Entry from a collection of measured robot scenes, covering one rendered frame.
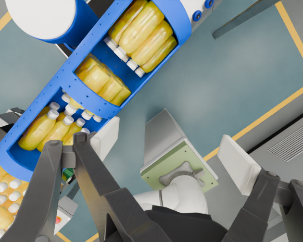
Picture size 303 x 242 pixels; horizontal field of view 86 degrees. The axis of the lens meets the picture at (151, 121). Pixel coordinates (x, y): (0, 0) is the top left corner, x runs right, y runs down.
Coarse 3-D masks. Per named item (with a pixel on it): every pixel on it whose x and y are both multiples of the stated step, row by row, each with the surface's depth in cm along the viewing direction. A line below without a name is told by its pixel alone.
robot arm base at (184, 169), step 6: (186, 162) 81; (180, 168) 82; (186, 168) 81; (168, 174) 83; (174, 174) 81; (180, 174) 79; (186, 174) 79; (192, 174) 81; (198, 174) 81; (162, 180) 84; (168, 180) 82; (198, 180) 81
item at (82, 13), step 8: (80, 0) 71; (80, 8) 70; (88, 8) 82; (80, 16) 71; (88, 16) 80; (96, 16) 97; (72, 24) 69; (80, 24) 74; (88, 24) 82; (72, 32) 72; (80, 32) 77; (88, 32) 85; (48, 40) 70; (56, 40) 71; (64, 40) 74; (72, 40) 78; (80, 40) 83; (72, 48) 109
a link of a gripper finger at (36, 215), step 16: (48, 144) 12; (48, 160) 10; (32, 176) 9; (48, 176) 9; (32, 192) 8; (48, 192) 8; (32, 208) 7; (48, 208) 7; (16, 224) 6; (32, 224) 6; (48, 224) 7; (0, 240) 6; (16, 240) 6; (32, 240) 6
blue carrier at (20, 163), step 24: (120, 0) 52; (168, 0) 49; (96, 24) 56; (96, 48) 71; (72, 72) 55; (120, 72) 80; (48, 96) 57; (72, 96) 56; (96, 96) 56; (24, 120) 61; (0, 144) 65; (24, 168) 62
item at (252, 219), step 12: (264, 180) 12; (276, 180) 12; (252, 192) 10; (264, 192) 11; (276, 192) 11; (252, 204) 9; (264, 204) 10; (240, 216) 8; (252, 216) 8; (264, 216) 9; (240, 228) 7; (252, 228) 7; (264, 228) 7; (228, 240) 6; (240, 240) 7; (252, 240) 7
